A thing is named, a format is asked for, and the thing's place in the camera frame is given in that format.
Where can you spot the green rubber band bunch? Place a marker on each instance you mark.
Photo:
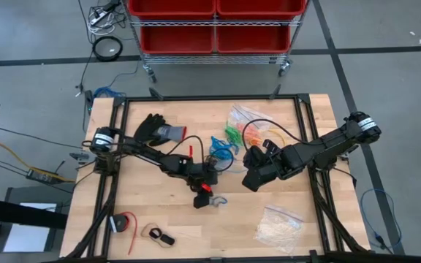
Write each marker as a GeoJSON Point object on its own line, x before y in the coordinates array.
{"type": "Point", "coordinates": [232, 135]}

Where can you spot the white power strip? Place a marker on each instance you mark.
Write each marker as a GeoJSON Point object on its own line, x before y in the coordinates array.
{"type": "Point", "coordinates": [99, 17]}

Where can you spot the white panel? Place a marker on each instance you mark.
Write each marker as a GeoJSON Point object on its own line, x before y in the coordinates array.
{"type": "Point", "coordinates": [27, 233]}

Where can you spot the red gripper tab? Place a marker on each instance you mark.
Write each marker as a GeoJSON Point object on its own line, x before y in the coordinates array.
{"type": "Point", "coordinates": [205, 188]}

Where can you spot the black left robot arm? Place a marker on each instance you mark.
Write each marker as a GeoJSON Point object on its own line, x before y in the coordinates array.
{"type": "Point", "coordinates": [148, 155]}

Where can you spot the black and green bag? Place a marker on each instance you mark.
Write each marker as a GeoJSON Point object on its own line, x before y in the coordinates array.
{"type": "Point", "coordinates": [150, 126]}

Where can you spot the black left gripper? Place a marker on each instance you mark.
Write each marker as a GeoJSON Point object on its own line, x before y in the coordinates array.
{"type": "Point", "coordinates": [202, 201]}

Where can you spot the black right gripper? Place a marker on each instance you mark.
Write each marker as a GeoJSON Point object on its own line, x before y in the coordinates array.
{"type": "Point", "coordinates": [265, 170]}

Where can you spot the small black block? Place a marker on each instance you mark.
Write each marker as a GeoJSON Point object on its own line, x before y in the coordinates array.
{"type": "Point", "coordinates": [167, 240]}

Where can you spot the black furniture frame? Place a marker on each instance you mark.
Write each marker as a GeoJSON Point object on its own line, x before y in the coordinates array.
{"type": "Point", "coordinates": [13, 213]}

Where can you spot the stack of clear plastic bags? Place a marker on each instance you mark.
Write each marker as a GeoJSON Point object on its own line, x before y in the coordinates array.
{"type": "Point", "coordinates": [278, 230]}

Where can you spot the red plastic bin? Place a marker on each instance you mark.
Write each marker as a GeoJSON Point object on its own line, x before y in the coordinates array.
{"type": "Point", "coordinates": [261, 7]}
{"type": "Point", "coordinates": [254, 40]}
{"type": "Point", "coordinates": [170, 7]}
{"type": "Point", "coordinates": [177, 40]}

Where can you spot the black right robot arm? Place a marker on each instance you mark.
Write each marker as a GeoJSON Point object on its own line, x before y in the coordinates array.
{"type": "Point", "coordinates": [327, 144]}

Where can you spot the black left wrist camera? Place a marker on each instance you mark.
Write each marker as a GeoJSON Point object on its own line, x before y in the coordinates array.
{"type": "Point", "coordinates": [205, 173]}

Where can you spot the blue rubber band tangle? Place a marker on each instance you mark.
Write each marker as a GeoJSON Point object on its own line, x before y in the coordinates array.
{"type": "Point", "coordinates": [219, 148]}

